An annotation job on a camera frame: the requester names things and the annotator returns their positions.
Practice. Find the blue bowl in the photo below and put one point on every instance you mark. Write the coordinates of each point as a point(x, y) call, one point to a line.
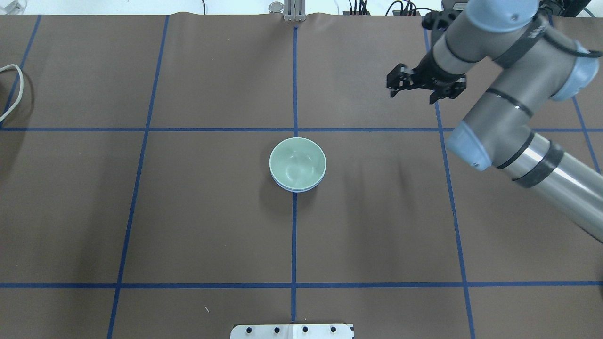
point(305, 187)

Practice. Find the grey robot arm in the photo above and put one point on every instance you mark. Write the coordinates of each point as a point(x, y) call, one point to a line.
point(538, 64)

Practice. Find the green bowl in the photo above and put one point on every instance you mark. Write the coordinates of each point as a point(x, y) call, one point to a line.
point(296, 160)

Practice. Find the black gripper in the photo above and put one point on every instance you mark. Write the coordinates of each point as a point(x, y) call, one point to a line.
point(430, 72)

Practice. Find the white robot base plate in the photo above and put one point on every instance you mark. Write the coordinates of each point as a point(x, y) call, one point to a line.
point(293, 331)

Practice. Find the black monitor base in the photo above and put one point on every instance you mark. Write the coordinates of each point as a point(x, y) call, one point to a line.
point(562, 8)

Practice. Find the aluminium camera mount post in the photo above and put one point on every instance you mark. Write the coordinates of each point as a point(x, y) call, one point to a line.
point(294, 10)

